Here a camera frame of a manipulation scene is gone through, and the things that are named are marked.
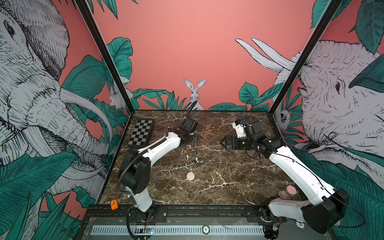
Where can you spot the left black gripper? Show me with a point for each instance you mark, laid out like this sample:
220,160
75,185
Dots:
195,139

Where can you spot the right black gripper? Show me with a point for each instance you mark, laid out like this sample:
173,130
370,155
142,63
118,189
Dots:
235,142

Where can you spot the pink earbuds charging case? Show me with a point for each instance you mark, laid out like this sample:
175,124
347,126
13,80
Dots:
190,176

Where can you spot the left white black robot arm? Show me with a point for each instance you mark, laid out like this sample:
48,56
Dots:
135,171

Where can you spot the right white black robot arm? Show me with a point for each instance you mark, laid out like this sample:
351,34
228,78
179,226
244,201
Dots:
325,205

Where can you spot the pink open case at edge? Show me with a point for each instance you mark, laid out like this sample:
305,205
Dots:
290,191

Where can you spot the black white checkerboard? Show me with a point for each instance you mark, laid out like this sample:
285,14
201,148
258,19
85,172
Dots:
141,134

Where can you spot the orange clip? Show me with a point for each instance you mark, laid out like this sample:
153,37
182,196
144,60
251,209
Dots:
114,204

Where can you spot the white perforated vent strip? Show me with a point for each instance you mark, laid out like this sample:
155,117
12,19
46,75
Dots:
177,230

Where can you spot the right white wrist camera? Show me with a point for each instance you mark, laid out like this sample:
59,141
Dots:
239,128

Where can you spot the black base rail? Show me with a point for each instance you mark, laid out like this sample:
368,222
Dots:
164,213

